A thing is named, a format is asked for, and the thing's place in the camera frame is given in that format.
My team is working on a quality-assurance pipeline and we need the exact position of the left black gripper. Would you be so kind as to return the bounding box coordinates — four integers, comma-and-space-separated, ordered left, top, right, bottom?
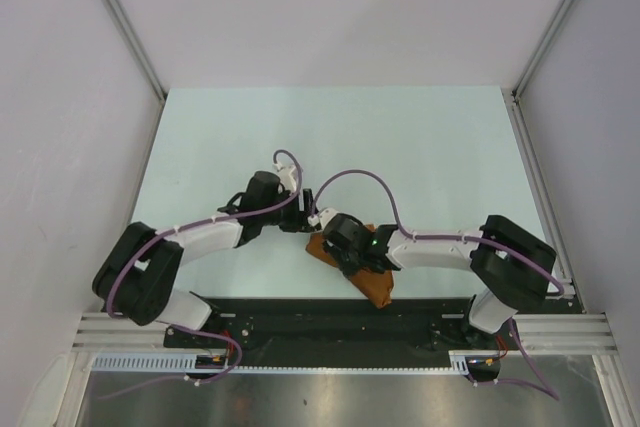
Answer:
259, 189, 316, 233

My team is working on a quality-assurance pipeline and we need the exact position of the orange cloth napkin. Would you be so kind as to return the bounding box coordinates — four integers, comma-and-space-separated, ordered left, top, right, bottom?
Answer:
305, 224, 394, 309

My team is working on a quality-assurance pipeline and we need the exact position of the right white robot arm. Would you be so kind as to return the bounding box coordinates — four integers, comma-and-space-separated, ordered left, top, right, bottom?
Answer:
313, 209, 563, 348

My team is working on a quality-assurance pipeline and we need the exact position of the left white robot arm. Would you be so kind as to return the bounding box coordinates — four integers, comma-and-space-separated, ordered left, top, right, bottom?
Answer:
92, 166, 314, 347

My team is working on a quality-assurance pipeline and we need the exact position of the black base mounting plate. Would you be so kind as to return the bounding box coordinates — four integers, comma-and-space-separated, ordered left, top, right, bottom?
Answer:
164, 298, 584, 381

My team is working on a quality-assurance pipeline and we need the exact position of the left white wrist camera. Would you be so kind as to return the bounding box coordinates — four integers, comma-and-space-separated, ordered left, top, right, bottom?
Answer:
273, 162, 300, 192

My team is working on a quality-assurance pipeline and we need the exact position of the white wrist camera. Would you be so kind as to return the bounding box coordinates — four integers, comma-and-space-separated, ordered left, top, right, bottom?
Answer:
308, 208, 338, 231
273, 162, 300, 192

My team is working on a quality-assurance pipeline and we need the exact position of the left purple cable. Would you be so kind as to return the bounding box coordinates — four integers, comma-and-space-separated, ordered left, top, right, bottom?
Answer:
94, 149, 306, 401

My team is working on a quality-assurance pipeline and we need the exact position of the purple cable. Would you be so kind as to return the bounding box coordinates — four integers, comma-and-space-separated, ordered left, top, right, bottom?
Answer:
94, 149, 306, 401
310, 169, 566, 402

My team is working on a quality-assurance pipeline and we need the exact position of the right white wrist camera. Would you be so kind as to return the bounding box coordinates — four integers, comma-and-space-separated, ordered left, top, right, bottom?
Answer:
308, 208, 338, 231

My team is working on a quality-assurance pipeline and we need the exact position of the white slotted cable duct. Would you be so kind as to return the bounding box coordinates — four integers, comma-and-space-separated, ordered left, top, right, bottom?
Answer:
92, 349, 474, 377

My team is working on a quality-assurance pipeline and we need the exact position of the aluminium right side rail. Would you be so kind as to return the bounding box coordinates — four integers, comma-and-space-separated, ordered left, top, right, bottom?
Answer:
502, 89, 579, 300

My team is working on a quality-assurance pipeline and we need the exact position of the aluminium front frame rail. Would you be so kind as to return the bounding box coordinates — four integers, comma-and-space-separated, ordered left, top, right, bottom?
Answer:
72, 313, 618, 356

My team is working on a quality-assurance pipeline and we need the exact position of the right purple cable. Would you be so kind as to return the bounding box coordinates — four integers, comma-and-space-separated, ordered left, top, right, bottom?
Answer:
310, 169, 566, 402

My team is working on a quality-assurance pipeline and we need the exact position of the left corner aluminium post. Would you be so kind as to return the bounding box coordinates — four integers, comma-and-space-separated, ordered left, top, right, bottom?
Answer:
101, 0, 168, 104

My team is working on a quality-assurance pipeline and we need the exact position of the corner aluminium post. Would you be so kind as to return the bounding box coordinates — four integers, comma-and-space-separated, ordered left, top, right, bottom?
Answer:
510, 0, 579, 102
101, 0, 168, 104

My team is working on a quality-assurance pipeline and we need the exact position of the right corner aluminium post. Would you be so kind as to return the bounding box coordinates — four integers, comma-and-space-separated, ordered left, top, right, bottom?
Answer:
510, 0, 579, 102

